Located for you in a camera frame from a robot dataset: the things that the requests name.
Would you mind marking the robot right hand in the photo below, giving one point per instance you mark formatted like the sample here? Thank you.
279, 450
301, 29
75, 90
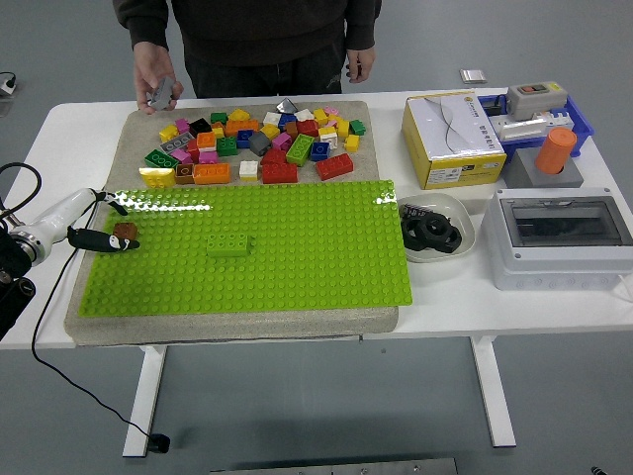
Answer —
597, 471

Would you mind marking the person's left hand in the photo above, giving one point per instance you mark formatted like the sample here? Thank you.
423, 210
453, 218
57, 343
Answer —
360, 64

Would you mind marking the person's right hand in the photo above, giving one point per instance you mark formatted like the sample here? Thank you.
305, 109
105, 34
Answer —
148, 64

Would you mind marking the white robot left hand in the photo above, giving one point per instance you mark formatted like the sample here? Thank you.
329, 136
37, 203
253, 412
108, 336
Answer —
57, 218

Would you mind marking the grey long toy brick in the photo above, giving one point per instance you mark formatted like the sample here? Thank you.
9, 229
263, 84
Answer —
162, 96
176, 143

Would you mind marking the brown square toy brick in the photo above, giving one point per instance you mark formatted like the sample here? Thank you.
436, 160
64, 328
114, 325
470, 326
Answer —
124, 230
291, 129
184, 173

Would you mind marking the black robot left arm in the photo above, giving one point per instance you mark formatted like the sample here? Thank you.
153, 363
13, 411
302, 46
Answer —
12, 257

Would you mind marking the person's left forearm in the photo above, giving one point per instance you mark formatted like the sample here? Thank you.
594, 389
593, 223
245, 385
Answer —
363, 25

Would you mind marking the person's right forearm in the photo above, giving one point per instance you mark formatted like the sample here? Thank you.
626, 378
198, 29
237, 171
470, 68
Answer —
143, 25

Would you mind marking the pink square toy brick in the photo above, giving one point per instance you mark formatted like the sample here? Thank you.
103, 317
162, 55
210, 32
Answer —
180, 156
182, 125
331, 110
208, 157
281, 141

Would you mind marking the dark green square toy brick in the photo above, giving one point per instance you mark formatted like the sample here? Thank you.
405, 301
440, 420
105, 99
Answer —
357, 127
219, 118

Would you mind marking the pink small toy brick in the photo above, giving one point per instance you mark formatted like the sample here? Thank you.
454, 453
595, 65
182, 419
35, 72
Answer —
332, 122

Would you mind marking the yellow square toy brick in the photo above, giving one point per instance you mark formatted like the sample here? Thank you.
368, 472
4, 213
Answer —
321, 116
168, 132
342, 127
238, 115
351, 143
270, 131

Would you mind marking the yellow and white toy brick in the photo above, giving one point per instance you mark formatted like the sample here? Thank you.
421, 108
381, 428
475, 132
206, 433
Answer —
327, 131

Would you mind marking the white square toy brick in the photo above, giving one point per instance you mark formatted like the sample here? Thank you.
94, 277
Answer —
248, 169
304, 115
332, 142
271, 118

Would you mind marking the black square toy brick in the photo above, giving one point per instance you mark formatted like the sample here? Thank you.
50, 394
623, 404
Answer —
200, 125

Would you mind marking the red square toy brick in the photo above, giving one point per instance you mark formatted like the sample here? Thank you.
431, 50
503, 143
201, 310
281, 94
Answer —
307, 127
193, 151

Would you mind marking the grey sloped toy brick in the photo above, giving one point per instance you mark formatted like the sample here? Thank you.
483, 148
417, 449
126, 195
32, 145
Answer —
286, 107

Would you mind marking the blue square toy brick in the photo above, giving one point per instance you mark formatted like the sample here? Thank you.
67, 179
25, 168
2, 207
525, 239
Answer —
320, 151
244, 138
287, 122

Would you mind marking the orange and white toy brick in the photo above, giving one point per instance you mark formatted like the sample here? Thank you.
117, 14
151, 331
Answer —
206, 140

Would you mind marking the dark green long toy brick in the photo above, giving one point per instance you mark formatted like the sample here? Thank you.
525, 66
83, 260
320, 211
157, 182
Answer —
160, 159

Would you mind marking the yellow small toy brick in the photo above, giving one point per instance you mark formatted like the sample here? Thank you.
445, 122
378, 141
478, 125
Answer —
218, 132

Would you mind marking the light green long toy brick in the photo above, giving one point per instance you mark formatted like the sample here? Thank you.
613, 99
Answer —
300, 149
227, 245

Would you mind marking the red long toy brick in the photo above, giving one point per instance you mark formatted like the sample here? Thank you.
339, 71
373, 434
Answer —
279, 174
334, 166

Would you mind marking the yellow curved toy brick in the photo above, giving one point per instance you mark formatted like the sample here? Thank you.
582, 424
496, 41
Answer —
156, 177

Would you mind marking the orange long toy brick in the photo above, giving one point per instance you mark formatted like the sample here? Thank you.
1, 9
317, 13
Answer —
211, 174
241, 127

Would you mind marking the red sloped toy brick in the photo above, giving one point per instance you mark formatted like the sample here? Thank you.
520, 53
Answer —
273, 157

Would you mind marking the grey square toy brick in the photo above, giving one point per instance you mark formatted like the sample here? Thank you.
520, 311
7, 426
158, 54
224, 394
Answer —
259, 143

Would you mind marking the green studded baseplate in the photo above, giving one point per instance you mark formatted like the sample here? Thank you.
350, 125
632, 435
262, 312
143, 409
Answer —
306, 247

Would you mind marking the person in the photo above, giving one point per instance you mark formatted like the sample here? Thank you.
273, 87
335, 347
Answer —
257, 39

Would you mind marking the yellow and white cardboard box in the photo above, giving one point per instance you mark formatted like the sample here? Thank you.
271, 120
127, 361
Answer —
445, 128

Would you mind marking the silver metal plate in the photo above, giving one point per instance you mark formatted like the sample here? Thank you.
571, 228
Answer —
472, 75

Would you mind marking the grey floor plate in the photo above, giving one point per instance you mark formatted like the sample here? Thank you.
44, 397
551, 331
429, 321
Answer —
4, 108

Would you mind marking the white table leg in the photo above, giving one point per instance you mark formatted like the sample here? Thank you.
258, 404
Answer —
489, 396
143, 396

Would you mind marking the white floor power socket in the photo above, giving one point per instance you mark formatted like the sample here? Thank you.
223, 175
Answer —
9, 86

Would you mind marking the black small component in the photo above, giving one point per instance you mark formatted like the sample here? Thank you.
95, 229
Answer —
493, 108

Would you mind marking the white bowl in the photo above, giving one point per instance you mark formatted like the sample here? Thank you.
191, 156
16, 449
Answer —
445, 203

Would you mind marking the black hex nut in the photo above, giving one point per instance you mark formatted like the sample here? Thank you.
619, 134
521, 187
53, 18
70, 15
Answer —
425, 222
410, 240
452, 243

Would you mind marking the white circuit breaker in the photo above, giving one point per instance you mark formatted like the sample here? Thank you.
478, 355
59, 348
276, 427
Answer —
519, 129

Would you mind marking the grey block holder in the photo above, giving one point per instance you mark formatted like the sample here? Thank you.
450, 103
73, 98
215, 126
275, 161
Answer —
524, 173

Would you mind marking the white distribution box clear lid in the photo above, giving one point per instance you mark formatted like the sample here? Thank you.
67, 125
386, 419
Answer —
544, 267

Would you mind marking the orange cylinder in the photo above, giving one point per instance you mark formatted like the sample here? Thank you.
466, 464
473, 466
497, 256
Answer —
556, 148

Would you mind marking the grey-brown mat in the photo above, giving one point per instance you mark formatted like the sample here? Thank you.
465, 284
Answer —
247, 324

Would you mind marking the blue plastic bin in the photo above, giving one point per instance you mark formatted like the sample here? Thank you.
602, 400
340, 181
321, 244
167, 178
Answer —
581, 123

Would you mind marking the grey push-button switch box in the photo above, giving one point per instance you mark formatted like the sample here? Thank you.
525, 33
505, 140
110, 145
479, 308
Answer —
534, 101

